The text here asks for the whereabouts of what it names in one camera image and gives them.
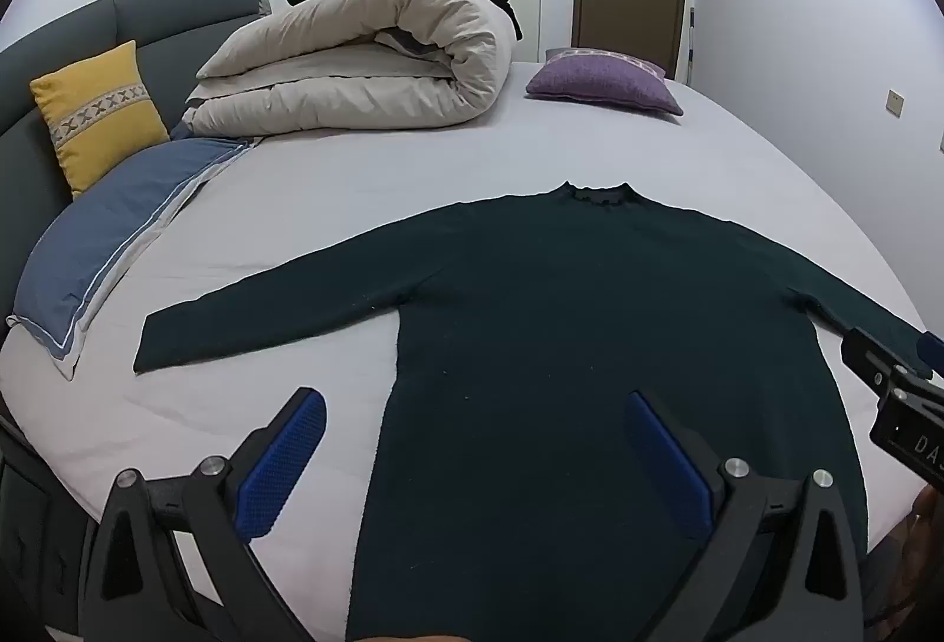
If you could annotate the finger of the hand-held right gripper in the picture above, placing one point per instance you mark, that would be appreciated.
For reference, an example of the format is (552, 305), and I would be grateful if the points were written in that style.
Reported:
(881, 354)
(933, 354)

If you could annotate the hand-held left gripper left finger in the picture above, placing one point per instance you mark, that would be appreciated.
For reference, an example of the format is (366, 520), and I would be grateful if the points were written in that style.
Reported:
(284, 465)

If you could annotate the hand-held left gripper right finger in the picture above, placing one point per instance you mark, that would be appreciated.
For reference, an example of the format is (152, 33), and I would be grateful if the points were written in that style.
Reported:
(667, 457)

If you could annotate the dark green sweater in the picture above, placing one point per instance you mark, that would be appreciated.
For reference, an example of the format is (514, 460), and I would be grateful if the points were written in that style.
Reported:
(575, 354)

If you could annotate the blue pillow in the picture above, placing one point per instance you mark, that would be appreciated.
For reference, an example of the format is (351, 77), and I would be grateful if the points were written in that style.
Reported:
(110, 221)

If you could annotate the purple cushion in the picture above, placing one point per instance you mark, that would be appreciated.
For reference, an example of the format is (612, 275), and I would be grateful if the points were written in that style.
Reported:
(601, 81)

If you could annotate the beige folded duvet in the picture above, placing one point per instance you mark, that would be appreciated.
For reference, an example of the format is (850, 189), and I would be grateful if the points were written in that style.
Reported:
(354, 74)

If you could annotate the yellow patterned cushion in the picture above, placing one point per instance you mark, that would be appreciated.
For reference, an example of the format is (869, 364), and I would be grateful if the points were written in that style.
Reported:
(96, 111)

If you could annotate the grey-blue bed headboard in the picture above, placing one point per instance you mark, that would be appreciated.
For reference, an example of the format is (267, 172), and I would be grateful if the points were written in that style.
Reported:
(51, 52)

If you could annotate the beige wall socket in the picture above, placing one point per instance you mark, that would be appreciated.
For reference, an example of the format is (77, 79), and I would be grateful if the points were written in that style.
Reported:
(896, 103)

